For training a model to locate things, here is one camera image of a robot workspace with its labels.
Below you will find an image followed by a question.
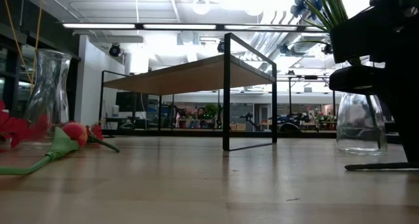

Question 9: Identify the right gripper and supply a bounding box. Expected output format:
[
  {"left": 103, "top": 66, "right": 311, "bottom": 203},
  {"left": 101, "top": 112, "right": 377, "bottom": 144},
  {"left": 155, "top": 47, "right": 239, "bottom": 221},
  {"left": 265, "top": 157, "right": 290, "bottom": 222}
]
[{"left": 328, "top": 0, "right": 419, "bottom": 96}]

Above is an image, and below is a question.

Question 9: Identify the blue artificial flower bunch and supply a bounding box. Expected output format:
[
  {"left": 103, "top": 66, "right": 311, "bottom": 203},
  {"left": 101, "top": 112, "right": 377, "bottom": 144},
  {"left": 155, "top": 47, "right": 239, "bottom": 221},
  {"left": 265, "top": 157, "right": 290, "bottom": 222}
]
[{"left": 274, "top": 0, "right": 382, "bottom": 150}]

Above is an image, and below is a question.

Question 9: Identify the orange artificial tulip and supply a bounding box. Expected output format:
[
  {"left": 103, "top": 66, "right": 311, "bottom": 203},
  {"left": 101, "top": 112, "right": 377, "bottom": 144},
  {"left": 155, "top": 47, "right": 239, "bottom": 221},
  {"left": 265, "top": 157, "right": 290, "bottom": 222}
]
[{"left": 0, "top": 121, "right": 89, "bottom": 176}]

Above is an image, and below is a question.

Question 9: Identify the clear glass vase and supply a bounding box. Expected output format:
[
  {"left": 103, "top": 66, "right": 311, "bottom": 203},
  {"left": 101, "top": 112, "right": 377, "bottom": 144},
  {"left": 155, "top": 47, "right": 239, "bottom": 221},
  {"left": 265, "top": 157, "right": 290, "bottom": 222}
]
[
  {"left": 336, "top": 92, "right": 389, "bottom": 157},
  {"left": 23, "top": 48, "right": 73, "bottom": 148}
]

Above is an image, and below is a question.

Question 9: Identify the green potted plant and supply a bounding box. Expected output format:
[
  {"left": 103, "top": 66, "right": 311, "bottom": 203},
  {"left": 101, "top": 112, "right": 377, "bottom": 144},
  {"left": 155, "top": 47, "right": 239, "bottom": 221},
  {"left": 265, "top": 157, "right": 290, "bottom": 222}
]
[{"left": 203, "top": 102, "right": 219, "bottom": 120}]

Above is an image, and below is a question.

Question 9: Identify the round pendant lamp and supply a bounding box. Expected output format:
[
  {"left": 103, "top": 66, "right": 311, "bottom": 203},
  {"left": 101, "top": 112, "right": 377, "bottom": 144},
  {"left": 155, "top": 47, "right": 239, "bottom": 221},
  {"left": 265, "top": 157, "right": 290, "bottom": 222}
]
[{"left": 192, "top": 0, "right": 211, "bottom": 16}]

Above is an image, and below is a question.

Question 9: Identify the long ceiling light bar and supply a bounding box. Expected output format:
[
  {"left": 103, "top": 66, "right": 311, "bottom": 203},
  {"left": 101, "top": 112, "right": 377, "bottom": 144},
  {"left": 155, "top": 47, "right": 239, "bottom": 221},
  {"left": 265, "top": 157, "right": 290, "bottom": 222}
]
[{"left": 61, "top": 22, "right": 325, "bottom": 33}]

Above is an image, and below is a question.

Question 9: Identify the black switched-off monitor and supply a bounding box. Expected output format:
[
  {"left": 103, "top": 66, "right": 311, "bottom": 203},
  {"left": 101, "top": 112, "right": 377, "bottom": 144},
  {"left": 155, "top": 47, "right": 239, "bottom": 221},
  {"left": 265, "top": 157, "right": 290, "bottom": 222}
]
[{"left": 115, "top": 91, "right": 145, "bottom": 113}]

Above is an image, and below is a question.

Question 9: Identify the small red flower sprig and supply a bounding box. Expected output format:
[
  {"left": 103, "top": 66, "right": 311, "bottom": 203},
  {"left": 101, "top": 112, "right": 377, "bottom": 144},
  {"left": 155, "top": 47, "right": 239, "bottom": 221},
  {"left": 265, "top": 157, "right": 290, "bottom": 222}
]
[{"left": 85, "top": 123, "right": 121, "bottom": 153}]

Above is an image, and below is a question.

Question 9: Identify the wooden shelf black metal frame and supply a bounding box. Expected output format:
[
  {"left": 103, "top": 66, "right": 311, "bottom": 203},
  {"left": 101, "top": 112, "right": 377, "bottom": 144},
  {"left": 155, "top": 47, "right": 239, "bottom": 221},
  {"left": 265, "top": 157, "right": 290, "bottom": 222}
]
[{"left": 99, "top": 32, "right": 279, "bottom": 152}]

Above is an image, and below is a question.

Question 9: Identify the hanging yellow cable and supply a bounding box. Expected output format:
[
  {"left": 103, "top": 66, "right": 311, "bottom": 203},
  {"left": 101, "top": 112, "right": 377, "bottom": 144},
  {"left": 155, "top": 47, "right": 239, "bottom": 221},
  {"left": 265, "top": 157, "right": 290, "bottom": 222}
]
[{"left": 1, "top": 0, "right": 45, "bottom": 94}]

